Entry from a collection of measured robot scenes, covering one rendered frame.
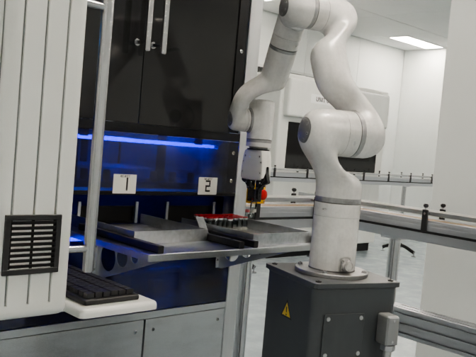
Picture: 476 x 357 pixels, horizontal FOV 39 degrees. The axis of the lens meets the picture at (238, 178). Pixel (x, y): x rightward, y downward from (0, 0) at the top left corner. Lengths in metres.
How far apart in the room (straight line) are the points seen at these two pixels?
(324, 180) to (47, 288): 0.74
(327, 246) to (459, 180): 1.78
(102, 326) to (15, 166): 0.95
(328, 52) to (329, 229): 0.47
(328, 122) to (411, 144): 9.63
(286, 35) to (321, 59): 0.28
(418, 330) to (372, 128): 1.33
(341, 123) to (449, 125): 1.81
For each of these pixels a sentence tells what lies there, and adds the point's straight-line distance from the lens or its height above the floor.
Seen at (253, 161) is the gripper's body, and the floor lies 1.12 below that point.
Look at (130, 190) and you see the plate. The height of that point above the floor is 1.00.
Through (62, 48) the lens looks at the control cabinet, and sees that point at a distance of 1.36.
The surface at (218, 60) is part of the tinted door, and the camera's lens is 2.33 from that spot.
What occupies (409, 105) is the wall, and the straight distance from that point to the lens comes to 11.38.
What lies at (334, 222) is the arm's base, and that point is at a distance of 1.70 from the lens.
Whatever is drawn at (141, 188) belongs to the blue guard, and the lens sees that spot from 2.14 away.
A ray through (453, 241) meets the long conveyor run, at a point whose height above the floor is 0.87.
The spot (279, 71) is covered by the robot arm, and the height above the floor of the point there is 1.41.
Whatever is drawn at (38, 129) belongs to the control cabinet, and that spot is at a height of 1.17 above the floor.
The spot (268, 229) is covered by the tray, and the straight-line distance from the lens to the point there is 2.27.
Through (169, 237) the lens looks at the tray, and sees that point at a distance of 1.90.
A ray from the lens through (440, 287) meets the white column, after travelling 3.49.
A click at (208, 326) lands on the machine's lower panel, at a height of 0.52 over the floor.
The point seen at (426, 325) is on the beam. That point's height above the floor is 0.51.
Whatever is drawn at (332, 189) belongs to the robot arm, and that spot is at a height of 1.08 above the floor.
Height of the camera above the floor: 1.18
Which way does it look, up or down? 3 degrees down
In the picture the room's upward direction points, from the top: 5 degrees clockwise
